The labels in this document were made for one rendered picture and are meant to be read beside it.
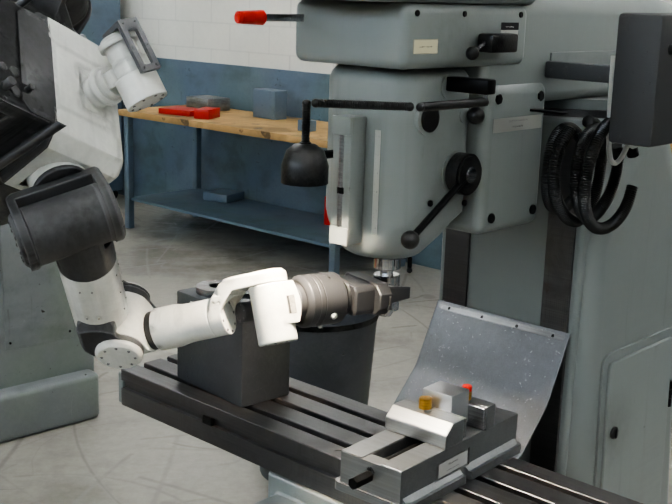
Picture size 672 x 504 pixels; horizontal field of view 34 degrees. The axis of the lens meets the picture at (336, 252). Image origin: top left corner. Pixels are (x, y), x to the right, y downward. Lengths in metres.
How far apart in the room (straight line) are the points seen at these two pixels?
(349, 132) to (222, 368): 0.62
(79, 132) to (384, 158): 0.48
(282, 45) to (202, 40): 0.88
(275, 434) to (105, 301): 0.46
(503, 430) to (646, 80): 0.64
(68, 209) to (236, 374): 0.64
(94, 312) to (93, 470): 2.48
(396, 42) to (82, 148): 0.50
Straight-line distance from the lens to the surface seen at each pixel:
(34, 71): 1.68
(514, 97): 1.92
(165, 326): 1.82
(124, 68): 1.69
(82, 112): 1.71
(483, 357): 2.22
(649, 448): 2.46
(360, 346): 3.86
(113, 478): 4.14
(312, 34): 1.80
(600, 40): 2.17
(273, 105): 7.63
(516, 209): 1.97
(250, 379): 2.12
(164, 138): 9.09
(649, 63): 1.82
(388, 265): 1.87
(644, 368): 2.35
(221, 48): 8.51
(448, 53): 1.76
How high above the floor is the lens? 1.74
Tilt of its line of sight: 13 degrees down
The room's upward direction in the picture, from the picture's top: 2 degrees clockwise
